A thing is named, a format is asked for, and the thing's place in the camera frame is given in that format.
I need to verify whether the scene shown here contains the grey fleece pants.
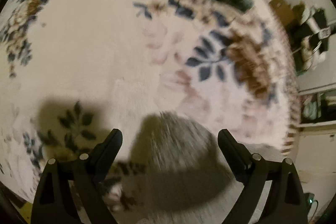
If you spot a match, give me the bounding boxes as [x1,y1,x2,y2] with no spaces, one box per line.
[123,112,242,223]

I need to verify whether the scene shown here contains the white wardrobe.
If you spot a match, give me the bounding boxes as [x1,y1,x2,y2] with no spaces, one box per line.
[296,37,336,188]

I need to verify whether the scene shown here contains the brown checkered blanket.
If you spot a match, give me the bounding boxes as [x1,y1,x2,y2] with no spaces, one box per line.
[278,29,302,156]

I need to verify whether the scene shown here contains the floral bed sheet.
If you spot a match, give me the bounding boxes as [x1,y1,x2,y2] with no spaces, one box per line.
[1,0,289,201]

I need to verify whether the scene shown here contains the chair with clothes pile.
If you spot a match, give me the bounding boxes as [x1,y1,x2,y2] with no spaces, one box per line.
[288,2,335,76]

